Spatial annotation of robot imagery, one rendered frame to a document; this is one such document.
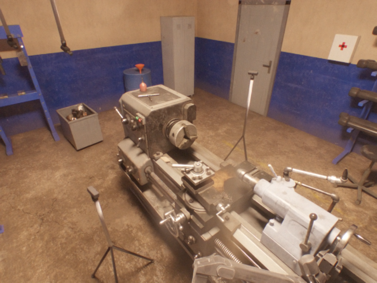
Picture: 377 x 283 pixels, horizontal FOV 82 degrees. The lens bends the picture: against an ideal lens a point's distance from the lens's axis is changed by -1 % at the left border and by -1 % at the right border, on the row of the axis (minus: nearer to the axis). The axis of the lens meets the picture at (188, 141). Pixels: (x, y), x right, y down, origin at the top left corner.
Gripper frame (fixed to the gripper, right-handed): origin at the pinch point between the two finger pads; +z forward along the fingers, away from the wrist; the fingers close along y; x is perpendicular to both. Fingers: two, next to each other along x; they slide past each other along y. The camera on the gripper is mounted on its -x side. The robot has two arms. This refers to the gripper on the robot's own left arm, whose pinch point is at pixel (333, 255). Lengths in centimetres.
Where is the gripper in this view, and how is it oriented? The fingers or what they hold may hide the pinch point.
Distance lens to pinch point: 135.9
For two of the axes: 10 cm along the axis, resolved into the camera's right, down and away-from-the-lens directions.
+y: -6.1, -4.2, 6.7
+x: 0.0, 8.4, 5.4
